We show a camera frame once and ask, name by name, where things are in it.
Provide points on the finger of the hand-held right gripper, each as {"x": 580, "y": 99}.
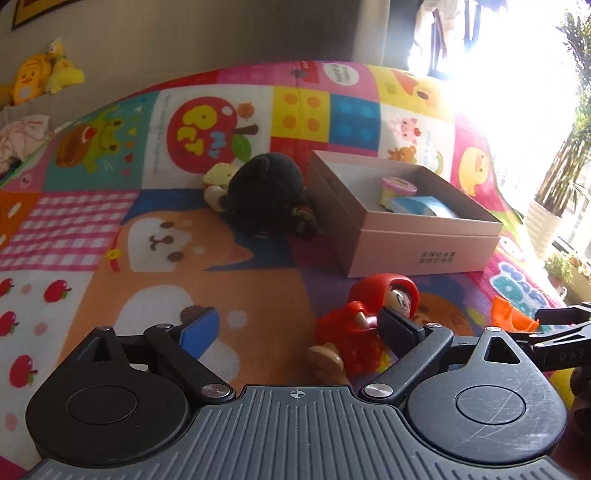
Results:
{"x": 561, "y": 314}
{"x": 554, "y": 336}

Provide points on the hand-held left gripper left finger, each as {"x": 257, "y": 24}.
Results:
{"x": 203, "y": 330}

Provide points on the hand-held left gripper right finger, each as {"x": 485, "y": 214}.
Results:
{"x": 395, "y": 330}

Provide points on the red hooded doll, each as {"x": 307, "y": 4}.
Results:
{"x": 364, "y": 332}

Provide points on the orange cookie cutter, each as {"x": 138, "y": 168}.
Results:
{"x": 505, "y": 316}

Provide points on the pink cardboard box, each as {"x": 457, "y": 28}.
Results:
{"x": 415, "y": 249}

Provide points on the black plush toy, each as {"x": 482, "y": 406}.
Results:
{"x": 268, "y": 189}

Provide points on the small potted plant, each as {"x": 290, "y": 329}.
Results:
{"x": 558, "y": 270}

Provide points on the potted palm in white pot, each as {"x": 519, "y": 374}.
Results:
{"x": 547, "y": 226}

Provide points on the colourful printed play mat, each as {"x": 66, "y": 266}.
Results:
{"x": 277, "y": 277}

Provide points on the blue paper packet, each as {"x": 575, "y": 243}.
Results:
{"x": 422, "y": 205}

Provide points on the pink-lid small cup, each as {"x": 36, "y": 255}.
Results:
{"x": 397, "y": 191}

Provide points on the pink white clothes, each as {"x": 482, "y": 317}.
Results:
{"x": 23, "y": 136}

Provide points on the yellow dog plush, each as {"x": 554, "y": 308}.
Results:
{"x": 64, "y": 74}

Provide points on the yellow tiger plush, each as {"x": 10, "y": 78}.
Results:
{"x": 30, "y": 78}

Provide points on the hanging clothes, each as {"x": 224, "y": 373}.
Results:
{"x": 443, "y": 27}

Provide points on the yellow-bordered picture frame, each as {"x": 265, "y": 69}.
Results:
{"x": 27, "y": 17}

